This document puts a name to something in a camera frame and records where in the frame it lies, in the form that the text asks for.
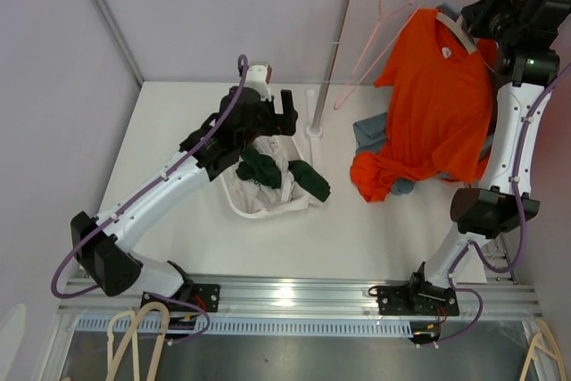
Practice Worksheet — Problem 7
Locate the beige wooden hanger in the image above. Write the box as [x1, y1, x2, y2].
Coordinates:
[436, 11, 477, 54]

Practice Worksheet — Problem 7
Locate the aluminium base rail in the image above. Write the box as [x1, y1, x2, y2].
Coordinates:
[57, 269, 543, 338]

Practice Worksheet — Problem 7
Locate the orange t-shirt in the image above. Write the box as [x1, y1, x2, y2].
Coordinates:
[350, 9, 493, 202]

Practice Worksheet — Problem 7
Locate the beige hangers lower left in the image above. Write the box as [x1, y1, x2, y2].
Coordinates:
[105, 302, 170, 381]

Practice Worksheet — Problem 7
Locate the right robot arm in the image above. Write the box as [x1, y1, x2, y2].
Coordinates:
[368, 0, 570, 316]

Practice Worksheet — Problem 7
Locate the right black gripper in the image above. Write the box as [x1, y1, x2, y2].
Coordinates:
[462, 0, 531, 46]

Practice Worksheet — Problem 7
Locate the white perforated laundry basket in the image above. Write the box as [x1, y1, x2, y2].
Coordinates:
[219, 136, 323, 219]

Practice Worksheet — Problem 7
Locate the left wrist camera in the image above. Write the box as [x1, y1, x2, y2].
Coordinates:
[244, 62, 272, 101]

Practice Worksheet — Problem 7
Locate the grey-blue t-shirt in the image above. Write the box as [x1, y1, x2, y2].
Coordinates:
[352, 2, 460, 197]

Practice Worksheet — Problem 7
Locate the pink wire hanger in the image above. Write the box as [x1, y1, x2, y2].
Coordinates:
[333, 0, 428, 111]

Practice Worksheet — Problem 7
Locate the green and white t-shirt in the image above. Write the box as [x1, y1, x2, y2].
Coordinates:
[236, 143, 331, 203]

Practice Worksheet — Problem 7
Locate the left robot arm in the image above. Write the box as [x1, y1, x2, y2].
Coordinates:
[70, 87, 298, 311]

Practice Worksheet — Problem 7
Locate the beige hanger lower right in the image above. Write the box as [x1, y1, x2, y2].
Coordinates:
[518, 318, 569, 381]

